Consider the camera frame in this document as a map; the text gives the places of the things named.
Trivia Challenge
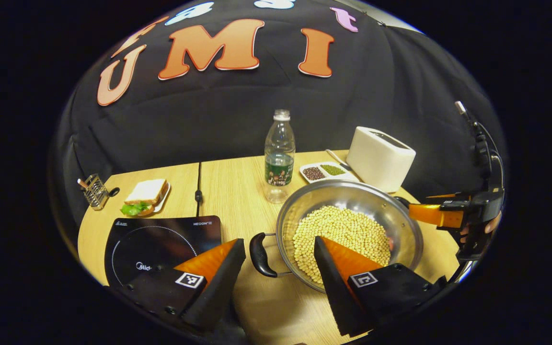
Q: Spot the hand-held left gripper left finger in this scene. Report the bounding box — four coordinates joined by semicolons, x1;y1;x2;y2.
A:
113;238;247;331

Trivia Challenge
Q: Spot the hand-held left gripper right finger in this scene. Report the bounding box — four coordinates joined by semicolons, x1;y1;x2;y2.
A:
313;236;449;338

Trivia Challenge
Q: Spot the black induction cooktop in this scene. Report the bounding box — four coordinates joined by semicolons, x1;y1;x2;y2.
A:
104;216;223;288

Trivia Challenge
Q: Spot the stainless steel pot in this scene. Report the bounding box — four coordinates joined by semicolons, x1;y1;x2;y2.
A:
249;180;424;294

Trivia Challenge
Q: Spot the pile of soybeans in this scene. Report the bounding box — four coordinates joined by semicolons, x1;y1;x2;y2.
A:
293;205;391;284

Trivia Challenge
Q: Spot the white toaster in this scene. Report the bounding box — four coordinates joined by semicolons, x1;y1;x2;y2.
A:
346;126;416;193

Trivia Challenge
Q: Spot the white spoon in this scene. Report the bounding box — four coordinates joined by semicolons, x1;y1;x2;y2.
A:
325;149;352;172

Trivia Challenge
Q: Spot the white divided bean dish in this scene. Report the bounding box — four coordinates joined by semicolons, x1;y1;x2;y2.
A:
299;161;360;185

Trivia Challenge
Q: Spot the sandwich with lettuce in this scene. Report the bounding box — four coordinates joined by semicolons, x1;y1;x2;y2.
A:
120;179;169;216

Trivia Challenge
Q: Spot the clear plastic water bottle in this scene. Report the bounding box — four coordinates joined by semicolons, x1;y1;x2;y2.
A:
264;109;296;204

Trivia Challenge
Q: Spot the black backdrop cloth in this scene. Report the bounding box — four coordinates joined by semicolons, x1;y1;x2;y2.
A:
48;0;506;240

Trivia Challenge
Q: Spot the black power cable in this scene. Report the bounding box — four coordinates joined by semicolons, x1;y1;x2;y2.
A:
195;162;205;217

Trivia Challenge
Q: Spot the wire utensil holder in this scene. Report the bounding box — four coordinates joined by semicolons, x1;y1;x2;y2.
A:
82;173;110;211

